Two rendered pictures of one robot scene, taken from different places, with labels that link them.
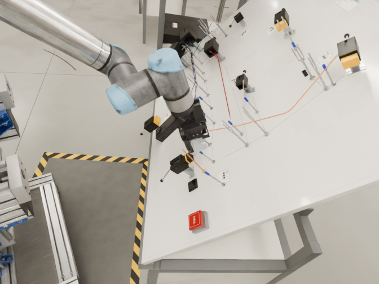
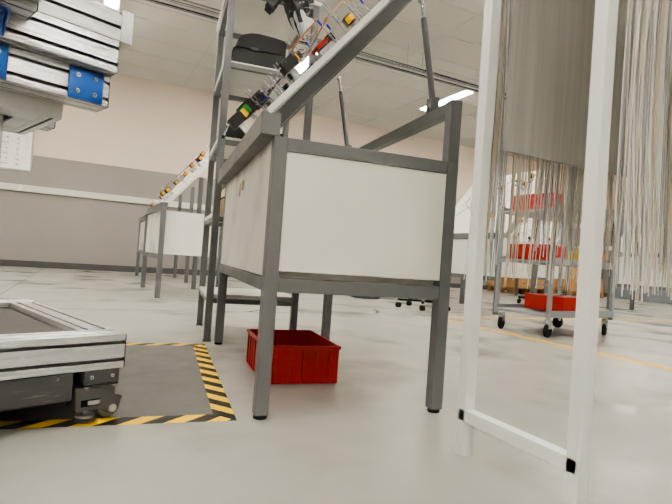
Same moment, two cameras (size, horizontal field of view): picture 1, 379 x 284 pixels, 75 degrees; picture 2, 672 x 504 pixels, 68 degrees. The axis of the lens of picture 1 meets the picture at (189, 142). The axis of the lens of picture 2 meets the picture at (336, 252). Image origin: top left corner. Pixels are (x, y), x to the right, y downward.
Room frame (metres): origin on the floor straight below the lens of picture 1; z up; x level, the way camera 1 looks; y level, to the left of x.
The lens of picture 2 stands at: (-1.14, 0.03, 0.47)
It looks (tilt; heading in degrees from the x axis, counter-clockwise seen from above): 1 degrees up; 353
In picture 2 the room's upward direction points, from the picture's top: 4 degrees clockwise
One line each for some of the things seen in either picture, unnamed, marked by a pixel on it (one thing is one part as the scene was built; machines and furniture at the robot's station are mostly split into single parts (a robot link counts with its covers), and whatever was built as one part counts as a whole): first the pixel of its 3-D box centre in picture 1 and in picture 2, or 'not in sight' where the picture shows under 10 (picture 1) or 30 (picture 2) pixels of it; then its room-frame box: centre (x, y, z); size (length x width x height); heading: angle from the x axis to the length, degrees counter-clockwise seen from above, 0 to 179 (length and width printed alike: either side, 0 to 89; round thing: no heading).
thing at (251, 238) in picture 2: not in sight; (252, 213); (0.58, 0.10, 0.60); 0.55 x 0.03 x 0.39; 12
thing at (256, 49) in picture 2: not in sight; (255, 58); (1.69, 0.19, 1.56); 0.30 x 0.23 x 0.19; 103
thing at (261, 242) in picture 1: (205, 174); (314, 224); (0.91, -0.14, 0.60); 1.17 x 0.58 x 0.40; 12
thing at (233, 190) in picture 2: not in sight; (232, 221); (1.12, 0.21, 0.60); 0.55 x 0.02 x 0.39; 12
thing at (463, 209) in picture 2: not in sight; (485, 239); (4.53, -2.49, 0.83); 1.18 x 0.72 x 1.65; 20
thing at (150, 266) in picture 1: (154, 146); (240, 158); (0.85, 0.17, 0.83); 1.18 x 0.05 x 0.06; 12
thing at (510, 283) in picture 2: not in sight; (522, 276); (9.26, -5.50, 0.37); 1.20 x 0.82 x 0.74; 106
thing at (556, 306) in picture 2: not in sight; (562, 266); (2.68, -2.34, 0.54); 0.99 x 0.50 x 1.08; 115
